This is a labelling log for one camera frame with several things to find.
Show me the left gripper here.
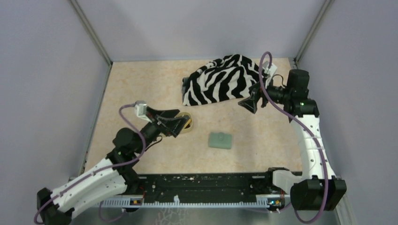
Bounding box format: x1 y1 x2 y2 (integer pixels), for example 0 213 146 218
135 106 191 154

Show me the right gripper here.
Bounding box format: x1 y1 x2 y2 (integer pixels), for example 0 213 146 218
238 76 291 113

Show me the light blue card holder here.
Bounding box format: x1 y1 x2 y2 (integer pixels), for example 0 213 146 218
208 132 233 150

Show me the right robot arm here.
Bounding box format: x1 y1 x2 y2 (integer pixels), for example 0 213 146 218
238 69 347 211

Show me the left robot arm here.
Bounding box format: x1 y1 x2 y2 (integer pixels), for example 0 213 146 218
33 101 191 225

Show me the beige oval card tray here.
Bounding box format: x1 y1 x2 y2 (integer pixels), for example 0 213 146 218
177 112 193 134

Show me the zebra striped cloth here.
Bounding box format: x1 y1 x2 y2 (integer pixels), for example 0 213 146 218
182 54 259 106

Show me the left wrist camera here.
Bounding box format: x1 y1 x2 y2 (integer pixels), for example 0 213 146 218
134 100 150 122

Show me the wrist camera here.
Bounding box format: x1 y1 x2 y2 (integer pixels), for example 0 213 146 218
262 61 277 78
134 100 150 122

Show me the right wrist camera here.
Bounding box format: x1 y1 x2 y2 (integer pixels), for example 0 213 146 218
262 61 277 78

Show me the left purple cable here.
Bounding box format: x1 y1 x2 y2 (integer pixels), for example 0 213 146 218
33 103 147 225

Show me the aluminium frame rail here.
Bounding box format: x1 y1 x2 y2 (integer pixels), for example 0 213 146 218
64 175 346 198

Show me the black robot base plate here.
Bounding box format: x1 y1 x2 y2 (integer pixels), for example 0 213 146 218
125 172 288 203

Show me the white slotted cable duct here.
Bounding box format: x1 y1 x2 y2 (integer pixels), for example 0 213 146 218
94 195 277 209

